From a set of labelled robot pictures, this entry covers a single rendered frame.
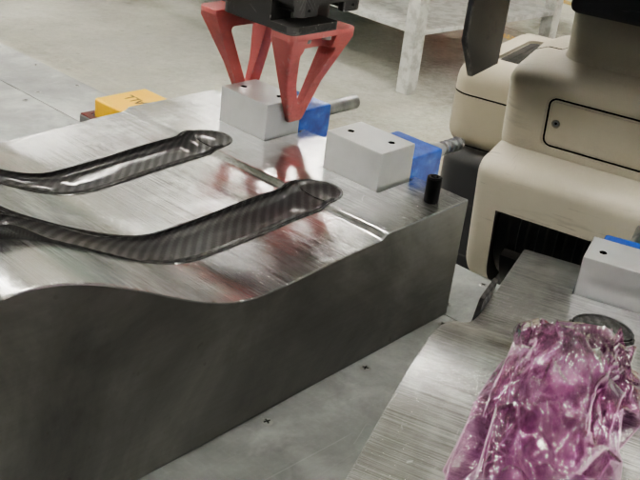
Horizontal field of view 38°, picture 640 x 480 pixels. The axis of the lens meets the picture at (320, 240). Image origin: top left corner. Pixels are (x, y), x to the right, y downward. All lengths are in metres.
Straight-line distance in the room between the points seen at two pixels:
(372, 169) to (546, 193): 0.37
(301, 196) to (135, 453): 0.21
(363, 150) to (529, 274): 0.14
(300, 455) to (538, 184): 0.51
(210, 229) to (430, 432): 0.22
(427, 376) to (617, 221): 0.54
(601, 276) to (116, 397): 0.31
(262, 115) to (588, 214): 0.39
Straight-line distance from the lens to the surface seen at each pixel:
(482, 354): 0.46
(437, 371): 0.44
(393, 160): 0.63
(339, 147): 0.64
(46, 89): 1.06
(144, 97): 0.93
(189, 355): 0.48
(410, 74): 3.81
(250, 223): 0.59
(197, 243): 0.56
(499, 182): 0.98
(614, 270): 0.61
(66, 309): 0.42
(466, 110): 1.30
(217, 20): 0.70
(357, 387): 0.59
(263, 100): 0.69
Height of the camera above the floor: 1.14
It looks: 27 degrees down
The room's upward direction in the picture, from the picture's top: 7 degrees clockwise
